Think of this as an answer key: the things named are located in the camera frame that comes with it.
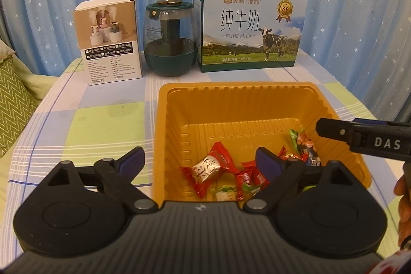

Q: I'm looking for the milk carton box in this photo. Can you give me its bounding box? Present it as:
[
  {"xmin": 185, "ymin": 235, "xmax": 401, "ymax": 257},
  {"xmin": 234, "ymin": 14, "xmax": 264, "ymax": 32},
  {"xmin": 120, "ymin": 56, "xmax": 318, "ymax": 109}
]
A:
[{"xmin": 193, "ymin": 0, "xmax": 308, "ymax": 73}]

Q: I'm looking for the person's right hand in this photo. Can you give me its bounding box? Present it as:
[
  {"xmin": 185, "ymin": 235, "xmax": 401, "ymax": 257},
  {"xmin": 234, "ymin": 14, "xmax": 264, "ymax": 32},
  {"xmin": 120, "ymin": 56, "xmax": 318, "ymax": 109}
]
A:
[{"xmin": 394, "ymin": 176, "xmax": 411, "ymax": 245}]

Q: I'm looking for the green glass teapot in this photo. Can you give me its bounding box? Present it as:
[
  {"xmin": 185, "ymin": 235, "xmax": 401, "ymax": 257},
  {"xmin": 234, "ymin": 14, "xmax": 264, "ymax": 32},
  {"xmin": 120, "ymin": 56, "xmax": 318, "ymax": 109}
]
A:
[{"xmin": 143, "ymin": 0, "xmax": 197, "ymax": 77}]

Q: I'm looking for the green orange candy packet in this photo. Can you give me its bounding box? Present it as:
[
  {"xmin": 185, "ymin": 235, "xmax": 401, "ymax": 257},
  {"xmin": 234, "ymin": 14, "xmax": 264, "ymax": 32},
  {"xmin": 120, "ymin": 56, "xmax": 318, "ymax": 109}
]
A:
[{"xmin": 289, "ymin": 128, "xmax": 322, "ymax": 167}]

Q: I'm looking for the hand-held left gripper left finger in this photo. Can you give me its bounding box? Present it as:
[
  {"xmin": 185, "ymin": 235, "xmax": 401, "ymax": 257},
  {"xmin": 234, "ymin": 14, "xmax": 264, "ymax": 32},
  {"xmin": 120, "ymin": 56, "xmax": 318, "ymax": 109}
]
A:
[{"xmin": 46, "ymin": 146, "xmax": 161, "ymax": 214}]

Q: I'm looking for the red patterned cloth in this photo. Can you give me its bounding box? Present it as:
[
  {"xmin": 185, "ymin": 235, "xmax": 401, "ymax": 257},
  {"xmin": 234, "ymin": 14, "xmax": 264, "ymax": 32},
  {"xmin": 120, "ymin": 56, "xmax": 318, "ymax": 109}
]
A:
[{"xmin": 369, "ymin": 248, "xmax": 411, "ymax": 274}]

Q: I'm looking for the green zigzag cushion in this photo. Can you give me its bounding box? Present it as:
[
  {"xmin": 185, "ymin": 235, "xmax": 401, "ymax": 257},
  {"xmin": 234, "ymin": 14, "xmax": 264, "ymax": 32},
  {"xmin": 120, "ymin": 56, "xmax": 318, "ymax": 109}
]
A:
[{"xmin": 0, "ymin": 52, "xmax": 41, "ymax": 159}]

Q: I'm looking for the orange plastic tray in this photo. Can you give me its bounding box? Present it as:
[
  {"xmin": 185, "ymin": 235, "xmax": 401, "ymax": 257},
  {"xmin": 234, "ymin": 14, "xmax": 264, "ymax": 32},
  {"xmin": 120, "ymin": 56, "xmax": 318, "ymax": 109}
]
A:
[{"xmin": 151, "ymin": 82, "xmax": 372, "ymax": 209}]

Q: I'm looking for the yellow candy packet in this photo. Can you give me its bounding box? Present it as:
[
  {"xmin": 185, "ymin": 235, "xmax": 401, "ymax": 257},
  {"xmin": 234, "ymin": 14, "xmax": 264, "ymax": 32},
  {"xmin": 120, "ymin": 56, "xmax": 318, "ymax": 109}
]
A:
[{"xmin": 212, "ymin": 185, "xmax": 238, "ymax": 202}]

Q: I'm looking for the small red candy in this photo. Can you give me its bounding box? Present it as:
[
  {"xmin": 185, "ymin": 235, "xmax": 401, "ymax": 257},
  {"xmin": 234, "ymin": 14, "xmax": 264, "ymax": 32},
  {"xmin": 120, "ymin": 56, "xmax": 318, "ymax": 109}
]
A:
[{"xmin": 234, "ymin": 169, "xmax": 273, "ymax": 201}]

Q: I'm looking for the checked tablecloth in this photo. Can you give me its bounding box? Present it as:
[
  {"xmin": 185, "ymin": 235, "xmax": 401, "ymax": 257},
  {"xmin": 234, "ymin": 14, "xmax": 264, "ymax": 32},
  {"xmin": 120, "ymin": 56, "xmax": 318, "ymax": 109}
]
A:
[{"xmin": 6, "ymin": 51, "xmax": 411, "ymax": 230}]

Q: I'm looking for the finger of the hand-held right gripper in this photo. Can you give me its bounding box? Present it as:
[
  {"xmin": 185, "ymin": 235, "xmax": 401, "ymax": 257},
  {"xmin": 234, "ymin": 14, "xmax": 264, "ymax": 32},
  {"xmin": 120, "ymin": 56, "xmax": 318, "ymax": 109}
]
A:
[
  {"xmin": 315, "ymin": 118, "xmax": 411, "ymax": 162},
  {"xmin": 353, "ymin": 118, "xmax": 411, "ymax": 128}
]

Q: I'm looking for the large red candy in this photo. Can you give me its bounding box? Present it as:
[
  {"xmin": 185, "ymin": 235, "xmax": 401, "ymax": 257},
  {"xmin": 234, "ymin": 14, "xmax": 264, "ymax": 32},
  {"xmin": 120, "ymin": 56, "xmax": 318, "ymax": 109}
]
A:
[{"xmin": 180, "ymin": 142, "xmax": 238, "ymax": 199}]

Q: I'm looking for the white product box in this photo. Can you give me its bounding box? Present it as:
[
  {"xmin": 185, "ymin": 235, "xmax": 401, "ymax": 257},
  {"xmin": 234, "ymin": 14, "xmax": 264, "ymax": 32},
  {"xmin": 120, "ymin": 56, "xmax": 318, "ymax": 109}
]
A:
[{"xmin": 74, "ymin": 0, "xmax": 144, "ymax": 86}]

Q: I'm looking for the red snack packet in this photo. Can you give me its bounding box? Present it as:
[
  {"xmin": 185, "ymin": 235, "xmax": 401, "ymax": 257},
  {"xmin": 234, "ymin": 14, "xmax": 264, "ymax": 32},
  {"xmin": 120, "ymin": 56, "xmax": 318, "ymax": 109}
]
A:
[{"xmin": 278, "ymin": 146, "xmax": 309, "ymax": 162}]

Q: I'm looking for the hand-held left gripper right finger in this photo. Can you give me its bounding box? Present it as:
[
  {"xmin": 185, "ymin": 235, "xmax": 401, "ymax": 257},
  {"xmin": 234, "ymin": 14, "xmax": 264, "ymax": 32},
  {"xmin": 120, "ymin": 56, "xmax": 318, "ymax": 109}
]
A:
[{"xmin": 242, "ymin": 146, "xmax": 345, "ymax": 213}]

